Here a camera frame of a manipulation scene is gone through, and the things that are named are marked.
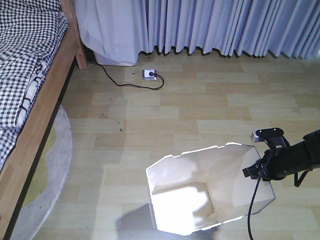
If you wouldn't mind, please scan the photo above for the white plastic trash bin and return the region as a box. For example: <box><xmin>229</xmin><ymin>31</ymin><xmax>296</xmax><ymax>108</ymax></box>
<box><xmin>146</xmin><ymin>142</ymin><xmax>276</xmax><ymax>236</ymax></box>

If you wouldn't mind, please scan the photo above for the black white checkered bedding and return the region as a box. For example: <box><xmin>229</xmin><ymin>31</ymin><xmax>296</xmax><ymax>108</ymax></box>
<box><xmin>0</xmin><ymin>0</ymin><xmax>68</xmax><ymax>166</ymax></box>

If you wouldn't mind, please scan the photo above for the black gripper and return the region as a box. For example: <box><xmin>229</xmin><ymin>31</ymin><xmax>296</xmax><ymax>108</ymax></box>
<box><xmin>242</xmin><ymin>148</ymin><xmax>298</xmax><ymax>181</ymax></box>

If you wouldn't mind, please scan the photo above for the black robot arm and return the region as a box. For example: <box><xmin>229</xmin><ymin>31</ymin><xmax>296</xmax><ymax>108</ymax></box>
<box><xmin>242</xmin><ymin>127</ymin><xmax>320</xmax><ymax>187</ymax></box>

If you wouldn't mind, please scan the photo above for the wooden bed frame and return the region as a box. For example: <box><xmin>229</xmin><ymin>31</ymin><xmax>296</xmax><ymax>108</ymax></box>
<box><xmin>0</xmin><ymin>0</ymin><xmax>88</xmax><ymax>240</ymax></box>

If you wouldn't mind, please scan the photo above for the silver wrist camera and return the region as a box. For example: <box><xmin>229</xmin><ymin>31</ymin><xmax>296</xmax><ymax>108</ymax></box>
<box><xmin>251</xmin><ymin>127</ymin><xmax>290</xmax><ymax>149</ymax></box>

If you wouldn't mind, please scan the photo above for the silver floor outlet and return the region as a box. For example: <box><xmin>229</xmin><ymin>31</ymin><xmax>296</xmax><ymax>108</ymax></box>
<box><xmin>141</xmin><ymin>69</ymin><xmax>157</xmax><ymax>81</ymax></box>

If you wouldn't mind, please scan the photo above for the light grey pleated curtain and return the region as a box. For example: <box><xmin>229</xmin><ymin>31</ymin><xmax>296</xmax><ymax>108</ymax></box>
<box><xmin>73</xmin><ymin>0</ymin><xmax>320</xmax><ymax>66</ymax></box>

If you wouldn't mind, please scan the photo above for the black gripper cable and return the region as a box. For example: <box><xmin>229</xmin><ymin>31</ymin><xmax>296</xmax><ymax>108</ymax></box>
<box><xmin>247</xmin><ymin>152</ymin><xmax>275</xmax><ymax>240</ymax></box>

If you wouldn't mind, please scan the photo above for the grey round rug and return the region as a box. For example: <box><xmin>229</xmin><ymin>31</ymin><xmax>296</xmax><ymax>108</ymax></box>
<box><xmin>10</xmin><ymin>106</ymin><xmax>73</xmax><ymax>240</ymax></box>

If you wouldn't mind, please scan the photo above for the black floor power cable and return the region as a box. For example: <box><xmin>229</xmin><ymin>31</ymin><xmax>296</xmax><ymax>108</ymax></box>
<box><xmin>87</xmin><ymin>61</ymin><xmax>166</xmax><ymax>91</ymax></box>

